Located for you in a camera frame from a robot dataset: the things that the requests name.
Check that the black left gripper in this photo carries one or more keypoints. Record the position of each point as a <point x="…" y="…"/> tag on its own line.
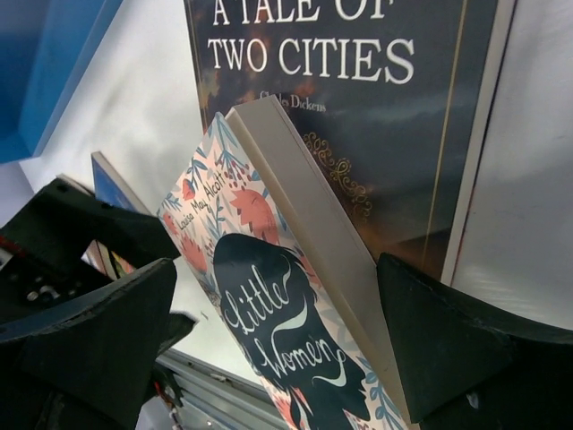
<point x="48" y="237"/>

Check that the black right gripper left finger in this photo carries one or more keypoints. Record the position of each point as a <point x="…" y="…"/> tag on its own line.
<point x="86" y="364"/>

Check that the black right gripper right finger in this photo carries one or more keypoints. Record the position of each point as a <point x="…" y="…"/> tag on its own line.
<point x="465" y="364"/>

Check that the Little Women book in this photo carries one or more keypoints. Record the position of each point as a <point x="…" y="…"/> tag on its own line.
<point x="286" y="272"/>

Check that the A Tale of Two Cities book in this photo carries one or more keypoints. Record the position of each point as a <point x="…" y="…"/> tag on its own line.
<point x="388" y="96"/>

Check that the Three Days to See book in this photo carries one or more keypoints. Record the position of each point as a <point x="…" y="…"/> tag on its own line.
<point x="106" y="261"/>

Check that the Animal Farm book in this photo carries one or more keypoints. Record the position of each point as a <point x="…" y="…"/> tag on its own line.
<point x="111" y="188"/>

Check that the blue and yellow bookshelf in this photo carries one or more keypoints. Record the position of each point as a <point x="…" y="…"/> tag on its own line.
<point x="46" y="47"/>

